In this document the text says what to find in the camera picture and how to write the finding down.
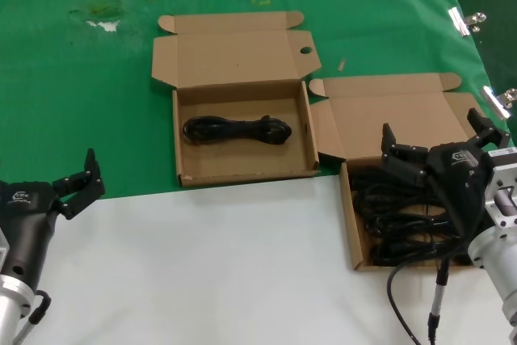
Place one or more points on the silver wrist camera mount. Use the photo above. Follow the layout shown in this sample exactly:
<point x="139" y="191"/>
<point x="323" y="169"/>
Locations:
<point x="4" y="250"/>
<point x="501" y="175"/>

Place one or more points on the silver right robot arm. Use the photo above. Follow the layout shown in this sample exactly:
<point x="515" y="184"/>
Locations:
<point x="493" y="256"/>

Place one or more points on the silver binder clip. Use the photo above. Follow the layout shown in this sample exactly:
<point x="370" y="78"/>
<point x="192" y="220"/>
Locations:
<point x="458" y="22"/>
<point x="494" y="102"/>

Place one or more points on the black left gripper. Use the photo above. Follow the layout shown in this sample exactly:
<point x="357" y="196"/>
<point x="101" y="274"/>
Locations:
<point x="28" y="215"/>

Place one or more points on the open brown cardboard box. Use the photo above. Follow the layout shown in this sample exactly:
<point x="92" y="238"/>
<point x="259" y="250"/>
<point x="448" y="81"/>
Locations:
<point x="383" y="119"/>
<point x="242" y="161"/>

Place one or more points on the green table cloth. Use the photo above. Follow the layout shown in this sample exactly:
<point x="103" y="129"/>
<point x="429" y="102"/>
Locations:
<point x="81" y="78"/>

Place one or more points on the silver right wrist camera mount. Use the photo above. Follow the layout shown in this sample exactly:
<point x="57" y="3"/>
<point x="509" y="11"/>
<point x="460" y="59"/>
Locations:
<point x="501" y="175"/>

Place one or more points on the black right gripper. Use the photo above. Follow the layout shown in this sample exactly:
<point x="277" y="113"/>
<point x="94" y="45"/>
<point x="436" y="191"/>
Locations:
<point x="460" y="175"/>

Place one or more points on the short tan tape piece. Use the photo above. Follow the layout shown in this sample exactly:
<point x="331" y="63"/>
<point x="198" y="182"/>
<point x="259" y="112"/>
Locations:
<point x="342" y="65"/>

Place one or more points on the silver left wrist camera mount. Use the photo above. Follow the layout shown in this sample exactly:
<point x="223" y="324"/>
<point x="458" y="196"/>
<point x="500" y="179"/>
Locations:
<point x="4" y="250"/>

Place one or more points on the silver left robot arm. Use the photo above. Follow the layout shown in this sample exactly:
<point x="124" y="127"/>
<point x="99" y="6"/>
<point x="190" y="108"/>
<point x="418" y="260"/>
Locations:
<point x="10" y="304"/>

